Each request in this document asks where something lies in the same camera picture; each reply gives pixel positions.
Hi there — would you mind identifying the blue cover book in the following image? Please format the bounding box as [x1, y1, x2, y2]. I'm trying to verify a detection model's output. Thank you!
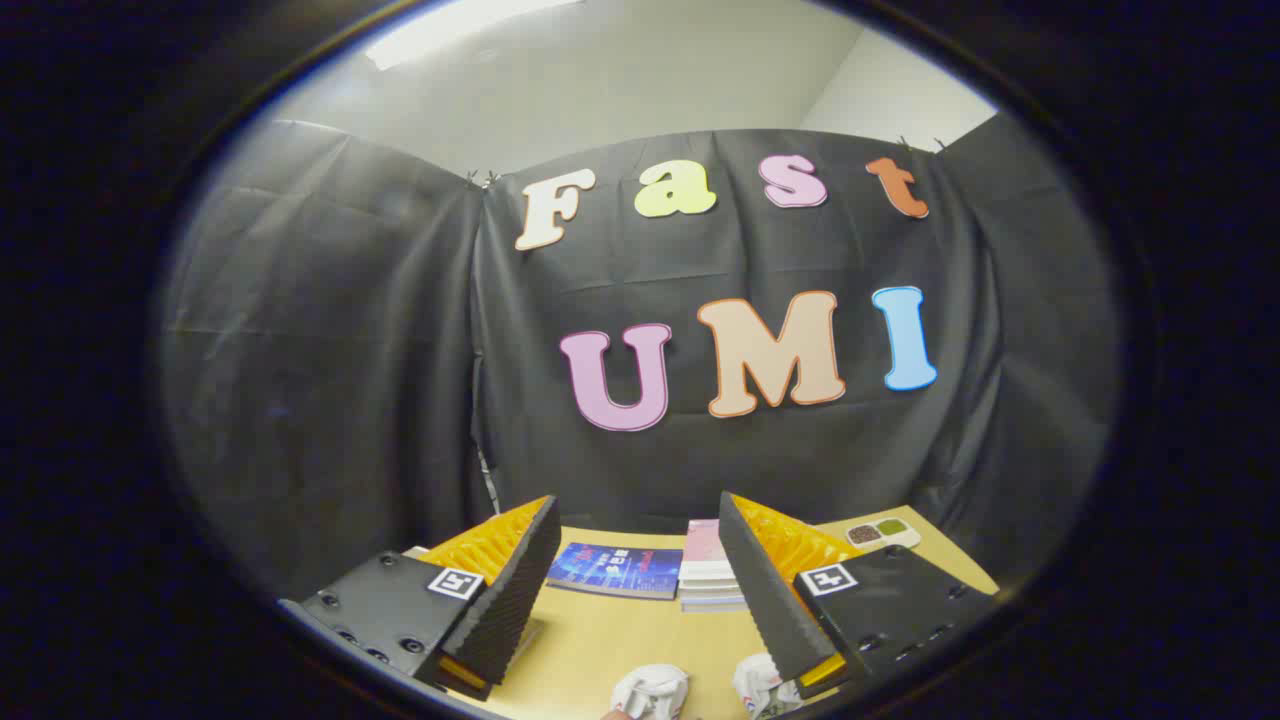
[546, 542, 685, 601]

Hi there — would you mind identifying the black backdrop cloth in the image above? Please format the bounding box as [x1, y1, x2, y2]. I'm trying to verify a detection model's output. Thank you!
[160, 118, 1119, 601]

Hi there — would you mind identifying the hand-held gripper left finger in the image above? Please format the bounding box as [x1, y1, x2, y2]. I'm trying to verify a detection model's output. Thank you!
[298, 494, 563, 702]

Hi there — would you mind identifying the white shoe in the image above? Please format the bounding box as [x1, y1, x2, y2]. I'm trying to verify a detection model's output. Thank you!
[610, 663, 690, 720]
[733, 652, 803, 719]

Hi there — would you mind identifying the pale grey book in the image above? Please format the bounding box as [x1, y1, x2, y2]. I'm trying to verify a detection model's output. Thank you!
[677, 560, 747, 614]

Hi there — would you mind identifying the white tray with colour swatches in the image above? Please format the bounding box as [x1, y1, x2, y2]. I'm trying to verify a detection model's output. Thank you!
[845, 517, 922, 552]

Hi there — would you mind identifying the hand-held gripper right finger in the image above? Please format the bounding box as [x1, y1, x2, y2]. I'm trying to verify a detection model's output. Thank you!
[717, 490, 1001, 701]

